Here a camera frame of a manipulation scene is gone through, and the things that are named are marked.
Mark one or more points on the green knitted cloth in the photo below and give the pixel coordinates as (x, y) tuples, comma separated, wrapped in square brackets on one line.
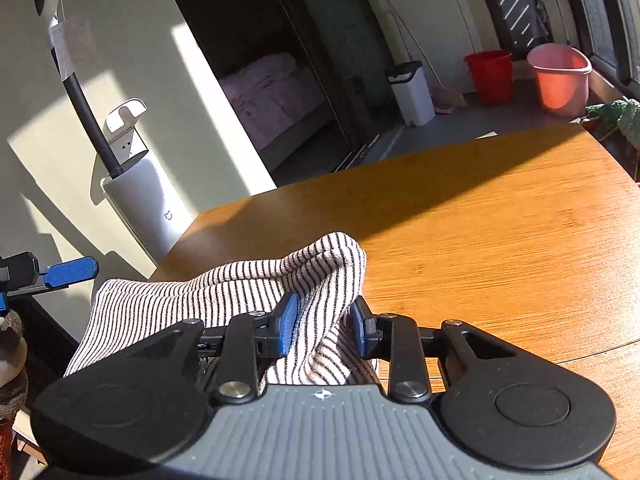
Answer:
[(617, 115)]

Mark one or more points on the person's left forearm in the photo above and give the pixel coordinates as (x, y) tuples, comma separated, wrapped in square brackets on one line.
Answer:
[(12, 390)]

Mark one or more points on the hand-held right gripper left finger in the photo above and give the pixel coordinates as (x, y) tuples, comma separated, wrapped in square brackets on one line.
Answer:
[(287, 325)]

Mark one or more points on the bed with pink bedding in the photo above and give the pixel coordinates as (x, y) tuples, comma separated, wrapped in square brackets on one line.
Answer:
[(275, 100)]

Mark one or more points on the red plastic bucket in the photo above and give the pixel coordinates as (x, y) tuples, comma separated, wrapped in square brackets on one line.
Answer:
[(490, 75)]

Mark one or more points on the dark framed glass door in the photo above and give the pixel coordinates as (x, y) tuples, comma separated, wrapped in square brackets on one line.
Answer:
[(515, 0)]

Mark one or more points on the broom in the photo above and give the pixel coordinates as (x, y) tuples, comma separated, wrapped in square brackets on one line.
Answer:
[(445, 97)]

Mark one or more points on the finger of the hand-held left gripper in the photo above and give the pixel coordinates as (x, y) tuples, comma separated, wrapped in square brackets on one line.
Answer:
[(70, 270)]

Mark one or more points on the dark framed window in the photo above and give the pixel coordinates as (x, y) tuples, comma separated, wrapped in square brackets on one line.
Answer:
[(607, 65)]

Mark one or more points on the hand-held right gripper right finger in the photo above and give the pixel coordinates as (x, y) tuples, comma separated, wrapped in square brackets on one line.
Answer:
[(357, 330)]

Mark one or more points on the pink plastic bucket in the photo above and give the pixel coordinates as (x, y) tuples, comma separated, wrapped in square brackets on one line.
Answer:
[(560, 80)]

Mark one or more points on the stick vacuum cleaner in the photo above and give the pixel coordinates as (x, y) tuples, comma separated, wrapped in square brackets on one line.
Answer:
[(80, 95)]

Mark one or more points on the white vacuum dock station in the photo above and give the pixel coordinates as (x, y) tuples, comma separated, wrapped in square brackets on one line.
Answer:
[(145, 200)]

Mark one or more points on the white trash bin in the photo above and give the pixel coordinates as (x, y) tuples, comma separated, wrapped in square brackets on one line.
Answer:
[(412, 95)]

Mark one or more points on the striped beige sweater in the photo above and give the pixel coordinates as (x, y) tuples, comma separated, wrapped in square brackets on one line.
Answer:
[(200, 295)]

